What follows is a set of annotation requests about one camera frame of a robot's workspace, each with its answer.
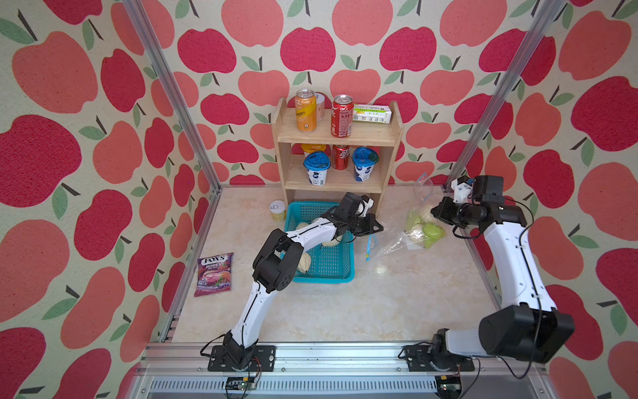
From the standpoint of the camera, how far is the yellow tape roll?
1.06 meters

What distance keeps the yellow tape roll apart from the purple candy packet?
26 centimetres

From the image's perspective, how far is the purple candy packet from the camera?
88 centimetres

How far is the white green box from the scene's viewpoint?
0.80 m
